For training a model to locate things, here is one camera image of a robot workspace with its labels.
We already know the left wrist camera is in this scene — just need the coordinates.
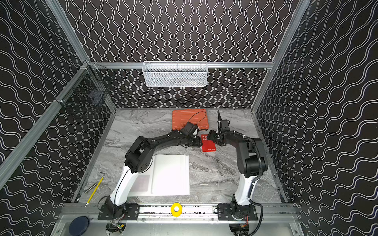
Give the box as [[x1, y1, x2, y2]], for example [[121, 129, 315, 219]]
[[180, 122, 199, 137]]

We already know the orange plastic tool case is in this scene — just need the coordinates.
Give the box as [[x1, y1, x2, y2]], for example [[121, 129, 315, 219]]
[[172, 109, 209, 130]]

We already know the red card top row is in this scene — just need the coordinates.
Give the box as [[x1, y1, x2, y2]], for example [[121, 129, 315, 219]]
[[201, 134, 216, 152]]

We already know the black wire mesh basket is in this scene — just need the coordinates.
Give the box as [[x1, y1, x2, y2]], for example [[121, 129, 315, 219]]
[[59, 65, 116, 120]]

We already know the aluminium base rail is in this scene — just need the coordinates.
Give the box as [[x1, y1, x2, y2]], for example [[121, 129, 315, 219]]
[[58, 202, 299, 223]]

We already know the yellow pencil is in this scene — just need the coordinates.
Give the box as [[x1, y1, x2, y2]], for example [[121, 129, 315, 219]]
[[85, 176, 104, 207]]

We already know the white photo album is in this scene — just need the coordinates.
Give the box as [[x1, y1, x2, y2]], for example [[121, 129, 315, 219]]
[[128, 154, 190, 197]]

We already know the white wire mesh basket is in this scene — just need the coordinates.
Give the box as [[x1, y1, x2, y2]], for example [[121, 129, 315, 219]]
[[142, 61, 208, 87]]

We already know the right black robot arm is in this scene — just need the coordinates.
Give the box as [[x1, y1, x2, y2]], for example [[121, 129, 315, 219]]
[[207, 117, 268, 220]]

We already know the yellow tape roll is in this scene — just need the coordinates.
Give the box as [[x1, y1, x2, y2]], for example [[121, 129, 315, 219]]
[[171, 203, 183, 217]]

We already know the dark blue round disc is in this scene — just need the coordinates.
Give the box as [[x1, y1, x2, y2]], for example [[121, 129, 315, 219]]
[[69, 216, 90, 236]]

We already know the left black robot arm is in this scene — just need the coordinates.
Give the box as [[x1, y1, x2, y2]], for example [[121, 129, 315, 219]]
[[109, 130, 202, 208]]

